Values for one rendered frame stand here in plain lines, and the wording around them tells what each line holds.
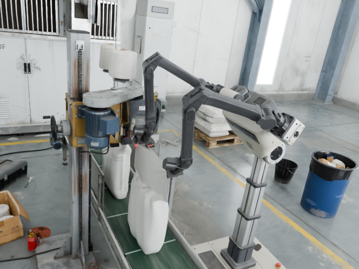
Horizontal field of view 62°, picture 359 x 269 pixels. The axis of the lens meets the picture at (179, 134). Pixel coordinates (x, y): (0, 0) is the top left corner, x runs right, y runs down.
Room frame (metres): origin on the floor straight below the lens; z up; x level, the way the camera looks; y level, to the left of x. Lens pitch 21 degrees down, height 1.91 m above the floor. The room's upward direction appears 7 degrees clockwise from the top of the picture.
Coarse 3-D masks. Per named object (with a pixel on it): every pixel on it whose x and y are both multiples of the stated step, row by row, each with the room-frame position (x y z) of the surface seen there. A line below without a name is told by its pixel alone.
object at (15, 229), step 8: (0, 192) 2.27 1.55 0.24; (8, 192) 2.28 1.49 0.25; (0, 200) 2.27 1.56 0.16; (8, 200) 2.28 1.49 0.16; (16, 200) 2.23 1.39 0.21; (16, 208) 2.11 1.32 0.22; (16, 216) 2.00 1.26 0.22; (24, 216) 2.06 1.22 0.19; (0, 224) 1.90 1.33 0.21; (8, 224) 1.94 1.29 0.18; (16, 224) 1.99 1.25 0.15; (0, 232) 1.90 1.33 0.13; (8, 232) 1.94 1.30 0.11; (16, 232) 1.98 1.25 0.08; (0, 240) 1.89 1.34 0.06; (8, 240) 1.93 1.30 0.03
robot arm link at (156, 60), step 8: (152, 56) 1.75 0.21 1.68; (160, 56) 1.71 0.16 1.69; (144, 64) 1.73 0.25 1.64; (152, 64) 1.70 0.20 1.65; (160, 64) 1.73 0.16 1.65; (168, 64) 1.75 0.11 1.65; (176, 72) 1.78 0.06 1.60; (184, 72) 1.80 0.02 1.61; (184, 80) 1.82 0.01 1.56; (192, 80) 1.83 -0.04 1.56; (208, 88) 1.86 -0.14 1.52
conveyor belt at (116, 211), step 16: (96, 160) 2.86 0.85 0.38; (128, 192) 2.33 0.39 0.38; (112, 208) 2.06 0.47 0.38; (112, 224) 1.86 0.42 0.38; (128, 224) 1.89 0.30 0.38; (128, 240) 1.71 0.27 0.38; (128, 256) 1.56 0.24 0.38; (144, 256) 1.58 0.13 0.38; (160, 256) 1.60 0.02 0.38; (176, 256) 1.62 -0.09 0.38
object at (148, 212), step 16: (144, 160) 1.75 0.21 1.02; (160, 160) 1.72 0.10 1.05; (144, 176) 1.74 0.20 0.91; (160, 176) 1.63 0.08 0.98; (144, 192) 1.69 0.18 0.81; (160, 192) 1.62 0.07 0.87; (128, 208) 1.86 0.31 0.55; (144, 208) 1.62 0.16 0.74; (160, 208) 1.61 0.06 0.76; (144, 224) 1.60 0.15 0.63; (160, 224) 1.60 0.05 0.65; (144, 240) 1.59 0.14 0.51; (160, 240) 1.61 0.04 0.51
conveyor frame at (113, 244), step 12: (96, 204) 2.04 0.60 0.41; (96, 216) 2.04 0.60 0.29; (108, 228) 1.76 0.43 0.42; (168, 228) 1.93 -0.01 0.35; (108, 240) 1.79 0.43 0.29; (180, 240) 1.77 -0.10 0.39; (120, 252) 1.55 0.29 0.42; (192, 252) 1.63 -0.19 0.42; (120, 264) 1.56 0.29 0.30; (204, 264) 1.54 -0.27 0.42
